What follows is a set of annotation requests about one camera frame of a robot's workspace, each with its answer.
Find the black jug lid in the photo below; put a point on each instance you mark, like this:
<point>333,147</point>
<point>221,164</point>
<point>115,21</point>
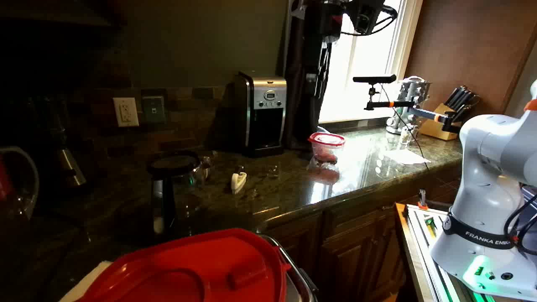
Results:
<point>180,164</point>

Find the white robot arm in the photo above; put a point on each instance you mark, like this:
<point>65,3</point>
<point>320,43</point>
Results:
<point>489,236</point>

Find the silver black coffee maker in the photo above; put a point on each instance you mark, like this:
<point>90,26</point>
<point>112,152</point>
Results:
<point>261,107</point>

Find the small white plastic object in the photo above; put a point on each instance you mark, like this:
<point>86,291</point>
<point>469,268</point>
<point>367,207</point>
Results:
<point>237,182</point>

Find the chrome kitchen faucet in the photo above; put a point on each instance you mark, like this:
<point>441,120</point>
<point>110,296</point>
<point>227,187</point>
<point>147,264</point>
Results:
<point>414,91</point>

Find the wooden knife block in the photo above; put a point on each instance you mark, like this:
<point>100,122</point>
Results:
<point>446,122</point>

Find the dark kettle on left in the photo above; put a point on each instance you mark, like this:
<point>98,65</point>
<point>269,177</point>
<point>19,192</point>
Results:
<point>19,180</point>

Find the green wall switch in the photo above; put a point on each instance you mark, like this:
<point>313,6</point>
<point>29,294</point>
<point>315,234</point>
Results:
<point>154,108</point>

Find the black camera on stand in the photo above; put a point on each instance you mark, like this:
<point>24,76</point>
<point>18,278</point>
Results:
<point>373,81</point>

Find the white wall outlet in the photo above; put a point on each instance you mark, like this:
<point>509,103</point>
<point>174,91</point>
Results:
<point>127,112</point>

